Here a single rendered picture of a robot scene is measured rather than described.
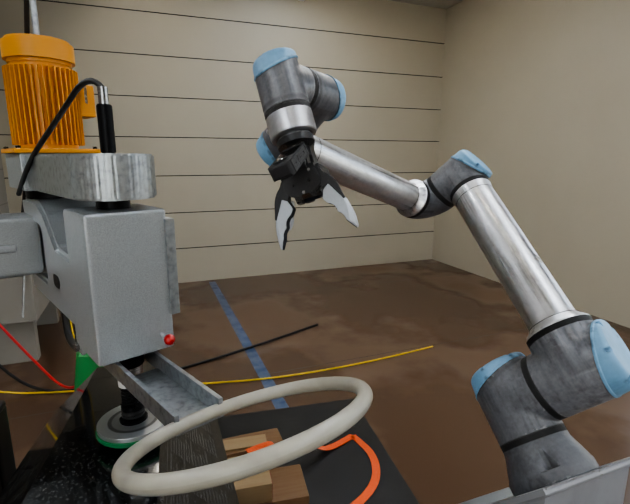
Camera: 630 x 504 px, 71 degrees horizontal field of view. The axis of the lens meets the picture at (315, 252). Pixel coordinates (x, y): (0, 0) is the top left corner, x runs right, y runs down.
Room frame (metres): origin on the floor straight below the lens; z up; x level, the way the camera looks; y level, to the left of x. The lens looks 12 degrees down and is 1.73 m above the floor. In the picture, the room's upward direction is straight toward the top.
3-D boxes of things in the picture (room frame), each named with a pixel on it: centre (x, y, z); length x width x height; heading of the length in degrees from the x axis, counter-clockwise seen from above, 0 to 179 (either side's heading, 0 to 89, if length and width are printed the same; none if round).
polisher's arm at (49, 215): (1.55, 0.82, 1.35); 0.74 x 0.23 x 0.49; 42
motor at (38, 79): (1.75, 1.00, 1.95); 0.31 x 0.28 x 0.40; 132
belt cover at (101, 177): (1.51, 0.80, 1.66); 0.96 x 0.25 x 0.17; 42
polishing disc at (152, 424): (1.25, 0.57, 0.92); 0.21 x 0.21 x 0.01
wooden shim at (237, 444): (2.30, 0.41, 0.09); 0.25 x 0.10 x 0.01; 104
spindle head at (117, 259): (1.31, 0.62, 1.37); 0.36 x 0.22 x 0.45; 42
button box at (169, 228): (1.27, 0.44, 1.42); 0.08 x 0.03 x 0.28; 42
